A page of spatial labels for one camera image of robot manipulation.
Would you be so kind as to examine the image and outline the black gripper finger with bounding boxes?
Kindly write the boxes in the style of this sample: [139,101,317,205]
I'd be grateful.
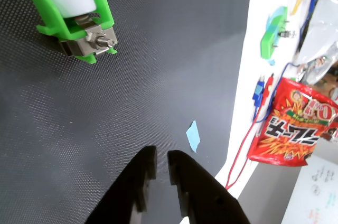
[84,145,158,224]
[166,150,251,224]

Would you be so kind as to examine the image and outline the green battery holder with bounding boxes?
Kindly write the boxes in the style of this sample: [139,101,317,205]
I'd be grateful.
[17,0,119,65]

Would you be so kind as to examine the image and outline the tiny blue tape scrap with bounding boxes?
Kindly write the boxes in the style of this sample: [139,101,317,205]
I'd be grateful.
[185,120,201,154]

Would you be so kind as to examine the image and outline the dark grey textured mat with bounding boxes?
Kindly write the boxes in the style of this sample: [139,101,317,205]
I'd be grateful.
[0,0,254,224]

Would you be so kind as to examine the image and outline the red snack bag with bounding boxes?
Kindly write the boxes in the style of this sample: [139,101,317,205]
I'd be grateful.
[247,77,338,168]

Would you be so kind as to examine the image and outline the white sheet with writing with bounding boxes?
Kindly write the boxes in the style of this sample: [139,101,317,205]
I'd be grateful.
[279,155,338,224]

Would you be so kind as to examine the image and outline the blue clip connector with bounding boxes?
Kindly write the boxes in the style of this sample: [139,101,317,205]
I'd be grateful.
[252,74,266,108]

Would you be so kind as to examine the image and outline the red clip connector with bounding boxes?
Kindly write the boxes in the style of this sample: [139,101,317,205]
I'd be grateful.
[262,73,275,103]

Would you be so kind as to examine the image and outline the green printed block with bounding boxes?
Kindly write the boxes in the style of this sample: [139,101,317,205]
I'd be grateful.
[260,6,291,60]

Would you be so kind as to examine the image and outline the blue tape on green block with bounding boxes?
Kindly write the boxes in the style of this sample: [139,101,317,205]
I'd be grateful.
[265,7,285,66]

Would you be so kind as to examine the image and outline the clear plastic bag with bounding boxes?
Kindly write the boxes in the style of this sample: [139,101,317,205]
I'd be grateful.
[295,0,338,85]

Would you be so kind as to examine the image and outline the red and blue wires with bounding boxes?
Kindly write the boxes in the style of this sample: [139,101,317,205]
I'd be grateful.
[224,97,273,190]

